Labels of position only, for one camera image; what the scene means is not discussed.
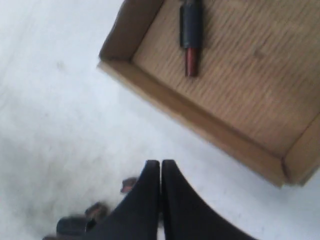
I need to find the black sleeve with red bolt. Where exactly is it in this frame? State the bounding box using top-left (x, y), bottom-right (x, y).
top-left (178, 0), bottom-right (204, 77)

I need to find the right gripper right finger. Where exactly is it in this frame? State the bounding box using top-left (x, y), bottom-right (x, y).
top-left (161, 159), bottom-right (258, 240)

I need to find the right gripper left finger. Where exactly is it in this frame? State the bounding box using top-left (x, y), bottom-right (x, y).
top-left (87, 159), bottom-right (166, 240)

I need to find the brown cardboard box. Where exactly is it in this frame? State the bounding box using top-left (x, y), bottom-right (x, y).
top-left (96, 0), bottom-right (320, 189)

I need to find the dark red bolt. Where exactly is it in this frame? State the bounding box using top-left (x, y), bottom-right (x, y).
top-left (119, 176), bottom-right (138, 194)
top-left (84, 201), bottom-right (109, 222)

